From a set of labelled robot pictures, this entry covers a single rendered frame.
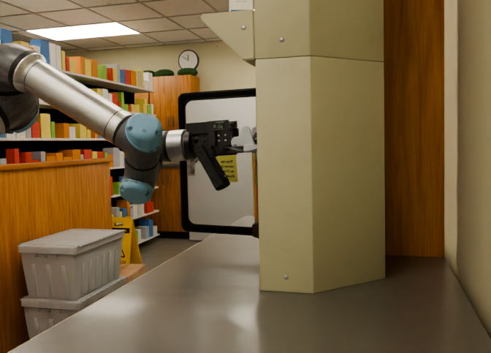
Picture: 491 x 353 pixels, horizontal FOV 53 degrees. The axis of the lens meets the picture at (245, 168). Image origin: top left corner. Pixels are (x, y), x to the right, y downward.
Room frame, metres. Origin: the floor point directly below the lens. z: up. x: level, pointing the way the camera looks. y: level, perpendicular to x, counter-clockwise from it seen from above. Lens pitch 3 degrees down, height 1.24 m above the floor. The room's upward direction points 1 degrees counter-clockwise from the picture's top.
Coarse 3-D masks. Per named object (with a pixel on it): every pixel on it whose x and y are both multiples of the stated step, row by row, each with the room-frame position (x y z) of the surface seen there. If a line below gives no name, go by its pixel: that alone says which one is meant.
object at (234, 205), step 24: (192, 120) 1.41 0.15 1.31; (216, 120) 1.38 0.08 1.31; (240, 120) 1.35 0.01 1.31; (240, 168) 1.35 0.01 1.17; (192, 192) 1.41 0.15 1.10; (216, 192) 1.38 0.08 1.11; (240, 192) 1.35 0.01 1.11; (192, 216) 1.42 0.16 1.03; (216, 216) 1.38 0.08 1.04; (240, 216) 1.35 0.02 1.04
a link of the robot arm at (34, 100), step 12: (0, 96) 1.15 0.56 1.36; (12, 96) 1.16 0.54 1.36; (24, 96) 1.18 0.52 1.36; (36, 96) 1.23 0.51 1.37; (0, 108) 1.15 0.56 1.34; (12, 108) 1.17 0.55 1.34; (24, 108) 1.20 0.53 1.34; (36, 108) 1.24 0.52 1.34; (0, 120) 1.15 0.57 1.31; (12, 120) 1.18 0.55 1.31; (24, 120) 1.22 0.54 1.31; (36, 120) 1.26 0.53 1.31; (0, 132) 1.18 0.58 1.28; (12, 132) 1.24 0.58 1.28
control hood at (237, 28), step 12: (216, 12) 1.03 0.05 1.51; (228, 12) 1.02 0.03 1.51; (240, 12) 1.01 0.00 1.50; (252, 12) 1.00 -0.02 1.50; (216, 24) 1.02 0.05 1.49; (228, 24) 1.02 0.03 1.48; (240, 24) 1.01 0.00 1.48; (252, 24) 1.00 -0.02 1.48; (228, 36) 1.02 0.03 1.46; (240, 36) 1.01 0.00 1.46; (252, 36) 1.00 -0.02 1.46; (240, 48) 1.01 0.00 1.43; (252, 48) 1.00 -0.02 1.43; (252, 60) 1.01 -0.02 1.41
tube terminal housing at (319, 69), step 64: (256, 0) 1.00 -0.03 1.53; (320, 0) 0.99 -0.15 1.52; (256, 64) 1.00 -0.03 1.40; (320, 64) 0.99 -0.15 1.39; (256, 128) 1.00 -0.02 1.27; (320, 128) 0.99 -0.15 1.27; (320, 192) 0.98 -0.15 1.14; (384, 192) 1.07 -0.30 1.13; (320, 256) 0.98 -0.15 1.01; (384, 256) 1.07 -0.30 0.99
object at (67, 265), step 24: (48, 240) 3.09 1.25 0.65; (72, 240) 3.08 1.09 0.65; (96, 240) 3.06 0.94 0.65; (120, 240) 3.39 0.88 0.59; (24, 264) 2.97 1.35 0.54; (48, 264) 2.92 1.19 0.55; (72, 264) 2.88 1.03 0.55; (96, 264) 3.10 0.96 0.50; (120, 264) 3.41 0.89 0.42; (48, 288) 2.94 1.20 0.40; (72, 288) 2.90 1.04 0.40; (96, 288) 3.13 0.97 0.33
